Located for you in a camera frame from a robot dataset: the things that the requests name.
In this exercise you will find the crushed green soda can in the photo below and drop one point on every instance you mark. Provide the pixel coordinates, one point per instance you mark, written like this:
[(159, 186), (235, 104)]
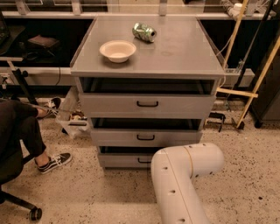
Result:
[(144, 32)]

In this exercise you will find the black white sneaker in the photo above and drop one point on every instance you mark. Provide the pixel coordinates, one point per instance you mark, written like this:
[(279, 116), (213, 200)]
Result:
[(55, 162), (50, 108)]

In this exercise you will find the seated person black trousers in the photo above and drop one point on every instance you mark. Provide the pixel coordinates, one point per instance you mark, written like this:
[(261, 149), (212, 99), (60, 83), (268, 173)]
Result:
[(19, 122)]

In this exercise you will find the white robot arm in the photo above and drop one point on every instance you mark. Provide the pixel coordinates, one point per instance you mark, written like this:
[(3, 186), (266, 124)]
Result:
[(172, 170)]

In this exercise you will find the grey drawer cabinet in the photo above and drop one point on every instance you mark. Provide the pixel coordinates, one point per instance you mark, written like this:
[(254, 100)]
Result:
[(179, 62)]

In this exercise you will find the white paper bowl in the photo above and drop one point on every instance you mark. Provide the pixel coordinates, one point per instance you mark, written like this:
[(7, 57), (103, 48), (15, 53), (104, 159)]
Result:
[(118, 51)]

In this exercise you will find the white bottle on bench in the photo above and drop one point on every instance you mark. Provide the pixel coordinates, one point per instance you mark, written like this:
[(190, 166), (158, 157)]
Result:
[(234, 11)]

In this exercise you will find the black tripod stand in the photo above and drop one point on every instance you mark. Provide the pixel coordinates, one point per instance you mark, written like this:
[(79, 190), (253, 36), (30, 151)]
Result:
[(20, 77)]

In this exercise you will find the grey drawer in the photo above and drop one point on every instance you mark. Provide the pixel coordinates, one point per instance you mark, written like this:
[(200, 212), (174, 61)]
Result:
[(144, 137), (146, 105), (122, 160)]

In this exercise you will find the grey bottom drawer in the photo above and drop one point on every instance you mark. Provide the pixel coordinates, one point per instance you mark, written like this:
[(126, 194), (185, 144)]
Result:
[(122, 160)]

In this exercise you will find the clear plastic bin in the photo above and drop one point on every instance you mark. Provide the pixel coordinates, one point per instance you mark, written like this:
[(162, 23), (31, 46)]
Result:
[(70, 116)]

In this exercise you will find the grey top drawer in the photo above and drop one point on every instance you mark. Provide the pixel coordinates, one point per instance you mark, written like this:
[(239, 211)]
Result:
[(146, 105)]

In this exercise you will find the black white sneaker back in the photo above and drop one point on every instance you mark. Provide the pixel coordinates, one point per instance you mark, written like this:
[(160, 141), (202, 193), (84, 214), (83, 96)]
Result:
[(50, 108)]

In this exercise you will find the black white sneaker front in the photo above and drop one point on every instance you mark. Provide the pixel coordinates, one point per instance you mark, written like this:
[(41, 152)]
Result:
[(55, 162)]

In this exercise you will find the grey middle drawer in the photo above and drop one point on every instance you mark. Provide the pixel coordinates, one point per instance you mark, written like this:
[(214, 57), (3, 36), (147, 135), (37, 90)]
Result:
[(144, 137)]

